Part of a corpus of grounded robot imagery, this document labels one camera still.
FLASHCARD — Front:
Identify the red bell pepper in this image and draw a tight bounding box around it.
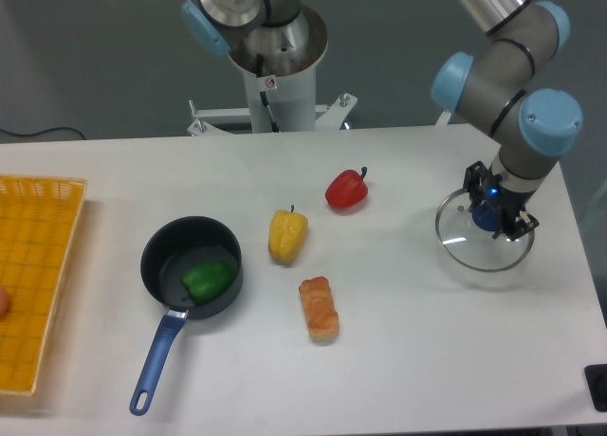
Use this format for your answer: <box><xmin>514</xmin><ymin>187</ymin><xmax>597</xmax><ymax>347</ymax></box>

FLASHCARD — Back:
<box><xmin>324</xmin><ymin>166</ymin><xmax>369</xmax><ymax>213</ymax></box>

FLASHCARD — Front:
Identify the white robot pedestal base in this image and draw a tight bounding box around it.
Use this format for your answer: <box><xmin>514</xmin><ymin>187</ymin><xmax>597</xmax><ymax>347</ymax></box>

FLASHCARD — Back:
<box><xmin>188</xmin><ymin>6</ymin><xmax>358</xmax><ymax>136</ymax></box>

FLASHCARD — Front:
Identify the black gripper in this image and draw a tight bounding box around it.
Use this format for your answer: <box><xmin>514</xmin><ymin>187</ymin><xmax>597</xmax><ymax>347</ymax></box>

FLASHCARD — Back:
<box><xmin>463</xmin><ymin>161</ymin><xmax>540</xmax><ymax>241</ymax></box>

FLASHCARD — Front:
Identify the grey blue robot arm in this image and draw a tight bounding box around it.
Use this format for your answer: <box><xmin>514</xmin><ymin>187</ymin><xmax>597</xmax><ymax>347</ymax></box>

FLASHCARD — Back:
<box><xmin>181</xmin><ymin>0</ymin><xmax>583</xmax><ymax>240</ymax></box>

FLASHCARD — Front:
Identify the green bell pepper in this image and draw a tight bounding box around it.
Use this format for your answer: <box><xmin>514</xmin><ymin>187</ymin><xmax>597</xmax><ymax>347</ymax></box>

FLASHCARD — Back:
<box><xmin>181</xmin><ymin>261</ymin><xmax>236</xmax><ymax>305</ymax></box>

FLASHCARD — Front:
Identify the dark pot with blue handle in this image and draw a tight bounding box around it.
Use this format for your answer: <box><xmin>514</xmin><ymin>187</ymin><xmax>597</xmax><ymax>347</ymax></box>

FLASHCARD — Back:
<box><xmin>129</xmin><ymin>216</ymin><xmax>244</xmax><ymax>416</ymax></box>

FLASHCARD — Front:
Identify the yellow bell pepper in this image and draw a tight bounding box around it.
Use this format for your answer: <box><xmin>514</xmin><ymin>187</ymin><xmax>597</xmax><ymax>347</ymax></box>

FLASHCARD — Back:
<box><xmin>267</xmin><ymin>206</ymin><xmax>308</xmax><ymax>265</ymax></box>

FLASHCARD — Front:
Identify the glass pot lid blue knob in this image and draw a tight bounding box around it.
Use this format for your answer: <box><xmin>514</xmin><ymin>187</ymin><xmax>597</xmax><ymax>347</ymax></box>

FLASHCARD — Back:
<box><xmin>434</xmin><ymin>185</ymin><xmax>536</xmax><ymax>273</ymax></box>

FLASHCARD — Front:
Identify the black device at table edge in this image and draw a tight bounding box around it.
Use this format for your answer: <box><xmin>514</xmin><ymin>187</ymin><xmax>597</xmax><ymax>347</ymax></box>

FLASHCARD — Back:
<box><xmin>584</xmin><ymin>364</ymin><xmax>607</xmax><ymax>412</ymax></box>

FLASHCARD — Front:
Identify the yellow woven basket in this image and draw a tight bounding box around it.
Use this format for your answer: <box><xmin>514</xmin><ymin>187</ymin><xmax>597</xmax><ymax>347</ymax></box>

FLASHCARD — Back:
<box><xmin>1</xmin><ymin>174</ymin><xmax>87</xmax><ymax>396</ymax></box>

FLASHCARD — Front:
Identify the brown bread loaf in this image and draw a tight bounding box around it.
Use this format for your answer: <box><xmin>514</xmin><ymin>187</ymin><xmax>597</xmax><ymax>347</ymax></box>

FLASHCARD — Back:
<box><xmin>299</xmin><ymin>276</ymin><xmax>340</xmax><ymax>343</ymax></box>

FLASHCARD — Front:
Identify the orange object in basket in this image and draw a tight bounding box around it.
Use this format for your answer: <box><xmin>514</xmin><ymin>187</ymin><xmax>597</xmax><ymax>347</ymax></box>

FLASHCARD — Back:
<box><xmin>0</xmin><ymin>286</ymin><xmax>10</xmax><ymax>318</ymax></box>

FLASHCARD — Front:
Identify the black floor cable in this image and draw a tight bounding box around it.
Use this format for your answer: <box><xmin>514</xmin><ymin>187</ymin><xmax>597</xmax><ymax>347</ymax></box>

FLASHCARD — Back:
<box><xmin>0</xmin><ymin>126</ymin><xmax>87</xmax><ymax>140</ymax></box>

